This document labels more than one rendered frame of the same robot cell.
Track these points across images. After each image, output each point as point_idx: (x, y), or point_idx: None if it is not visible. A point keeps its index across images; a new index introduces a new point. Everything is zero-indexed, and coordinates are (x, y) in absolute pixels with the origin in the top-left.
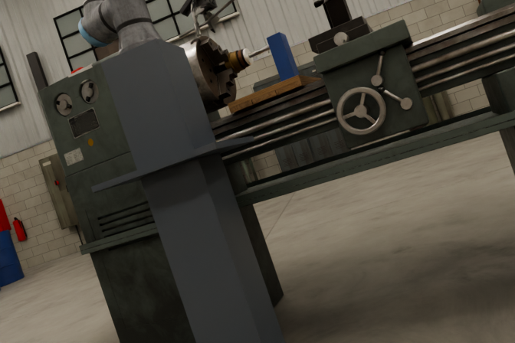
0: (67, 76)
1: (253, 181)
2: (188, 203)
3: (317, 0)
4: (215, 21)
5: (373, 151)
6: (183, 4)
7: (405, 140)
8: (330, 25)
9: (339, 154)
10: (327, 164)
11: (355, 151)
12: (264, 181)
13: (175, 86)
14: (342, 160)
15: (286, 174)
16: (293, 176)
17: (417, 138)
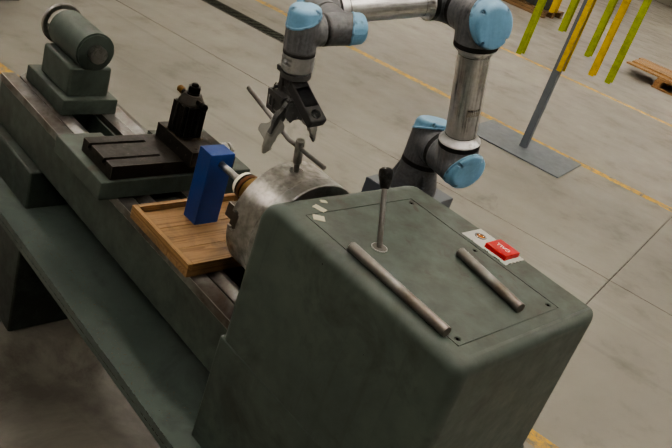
0: (524, 260)
1: (164, 435)
2: None
3: (204, 103)
4: (263, 131)
5: (107, 283)
6: (320, 107)
7: (75, 263)
8: (200, 132)
9: (82, 323)
10: (116, 333)
11: (70, 310)
12: (152, 423)
13: None
14: (118, 313)
15: (129, 392)
16: (170, 354)
17: (102, 248)
